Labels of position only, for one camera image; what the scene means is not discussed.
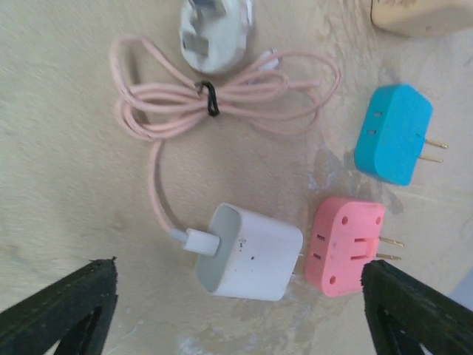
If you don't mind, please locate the cyan socket block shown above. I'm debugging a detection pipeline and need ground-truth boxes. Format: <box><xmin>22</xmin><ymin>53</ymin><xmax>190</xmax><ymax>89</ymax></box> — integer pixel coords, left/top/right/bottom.
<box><xmin>354</xmin><ymin>84</ymin><xmax>449</xmax><ymax>186</ymax></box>

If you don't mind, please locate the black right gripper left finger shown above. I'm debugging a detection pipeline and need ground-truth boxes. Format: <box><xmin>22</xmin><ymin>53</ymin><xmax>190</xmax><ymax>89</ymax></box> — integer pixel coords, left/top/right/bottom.
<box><xmin>1</xmin><ymin>258</ymin><xmax>118</xmax><ymax>354</ymax></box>

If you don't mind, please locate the small white round charger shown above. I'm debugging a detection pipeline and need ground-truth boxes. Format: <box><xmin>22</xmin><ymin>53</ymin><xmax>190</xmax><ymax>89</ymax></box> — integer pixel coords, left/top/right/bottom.
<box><xmin>183</xmin><ymin>203</ymin><xmax>303</xmax><ymax>301</ymax></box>

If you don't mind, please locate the white power strip cord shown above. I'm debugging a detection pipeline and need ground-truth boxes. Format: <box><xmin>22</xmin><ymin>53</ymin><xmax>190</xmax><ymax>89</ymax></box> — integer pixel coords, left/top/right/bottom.
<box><xmin>179</xmin><ymin>0</ymin><xmax>256</xmax><ymax>75</ymax></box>

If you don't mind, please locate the pink round plug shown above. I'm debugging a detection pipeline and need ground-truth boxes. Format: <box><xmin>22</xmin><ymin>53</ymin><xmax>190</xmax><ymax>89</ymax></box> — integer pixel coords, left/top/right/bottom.
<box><xmin>304</xmin><ymin>197</ymin><xmax>404</xmax><ymax>297</ymax></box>

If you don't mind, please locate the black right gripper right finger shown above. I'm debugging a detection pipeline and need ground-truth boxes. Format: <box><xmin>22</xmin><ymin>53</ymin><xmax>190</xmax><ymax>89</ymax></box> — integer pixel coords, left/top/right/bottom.
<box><xmin>361</xmin><ymin>260</ymin><xmax>472</xmax><ymax>354</ymax></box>

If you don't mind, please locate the beige cube socket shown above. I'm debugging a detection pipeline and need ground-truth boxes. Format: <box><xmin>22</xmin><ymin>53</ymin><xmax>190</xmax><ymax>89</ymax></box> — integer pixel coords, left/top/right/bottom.
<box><xmin>370</xmin><ymin>0</ymin><xmax>472</xmax><ymax>37</ymax></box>

